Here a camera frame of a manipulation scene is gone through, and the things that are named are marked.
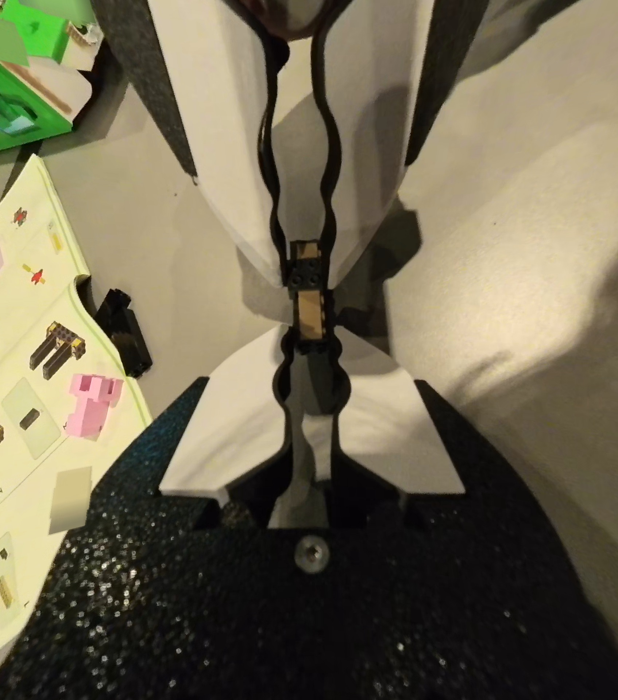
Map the yellow and grey brick assembly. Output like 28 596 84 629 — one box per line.
287 239 338 357

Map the black brick assembly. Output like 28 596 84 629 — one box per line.
94 288 154 379

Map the green cardboard box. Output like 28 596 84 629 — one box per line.
0 0 105 160

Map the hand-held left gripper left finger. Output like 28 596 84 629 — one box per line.
158 325 294 505

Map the pink brick pig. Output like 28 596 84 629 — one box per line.
65 373 125 439

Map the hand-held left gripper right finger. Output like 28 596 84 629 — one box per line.
332 327 467 495

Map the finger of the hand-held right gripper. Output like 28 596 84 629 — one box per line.
147 0 294 289
310 0 437 289

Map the building instruction booklet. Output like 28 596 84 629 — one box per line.
0 153 154 650

